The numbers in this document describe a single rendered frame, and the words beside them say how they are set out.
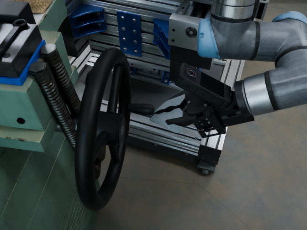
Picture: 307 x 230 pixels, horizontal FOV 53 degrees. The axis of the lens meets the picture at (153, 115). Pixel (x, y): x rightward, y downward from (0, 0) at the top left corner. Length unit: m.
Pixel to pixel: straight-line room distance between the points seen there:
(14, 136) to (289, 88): 0.45
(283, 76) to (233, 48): 0.11
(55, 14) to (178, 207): 0.94
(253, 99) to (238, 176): 0.93
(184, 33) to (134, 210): 0.78
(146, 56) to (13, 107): 0.76
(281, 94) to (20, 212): 0.56
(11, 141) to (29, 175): 0.20
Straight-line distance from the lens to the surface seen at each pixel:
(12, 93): 0.46
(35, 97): 0.47
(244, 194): 1.44
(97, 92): 0.44
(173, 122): 0.61
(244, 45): 0.60
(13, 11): 0.51
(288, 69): 0.58
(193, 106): 0.61
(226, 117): 0.63
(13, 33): 0.47
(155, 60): 1.17
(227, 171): 1.48
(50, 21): 0.72
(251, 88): 0.58
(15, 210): 0.69
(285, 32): 0.63
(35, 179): 0.74
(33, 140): 0.51
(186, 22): 0.88
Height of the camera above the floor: 1.26
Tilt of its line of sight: 50 degrees down
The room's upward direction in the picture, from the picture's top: straight up
